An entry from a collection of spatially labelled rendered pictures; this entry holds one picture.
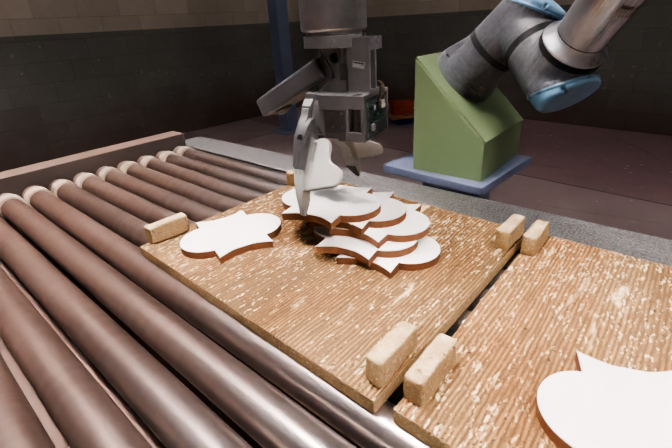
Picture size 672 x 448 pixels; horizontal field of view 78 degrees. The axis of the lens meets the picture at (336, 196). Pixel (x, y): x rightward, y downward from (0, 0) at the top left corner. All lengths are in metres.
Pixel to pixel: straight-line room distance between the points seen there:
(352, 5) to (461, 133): 0.54
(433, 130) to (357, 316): 0.62
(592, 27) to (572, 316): 0.50
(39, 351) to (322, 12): 0.45
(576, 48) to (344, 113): 0.48
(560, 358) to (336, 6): 0.39
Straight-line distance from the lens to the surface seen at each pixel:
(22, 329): 0.58
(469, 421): 0.36
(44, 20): 5.22
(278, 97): 0.53
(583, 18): 0.82
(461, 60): 0.98
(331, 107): 0.48
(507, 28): 0.94
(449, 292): 0.47
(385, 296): 0.46
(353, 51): 0.47
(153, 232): 0.63
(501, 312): 0.46
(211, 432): 0.38
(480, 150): 0.94
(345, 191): 0.58
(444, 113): 0.96
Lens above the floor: 1.21
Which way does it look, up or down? 23 degrees down
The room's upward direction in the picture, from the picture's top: 3 degrees counter-clockwise
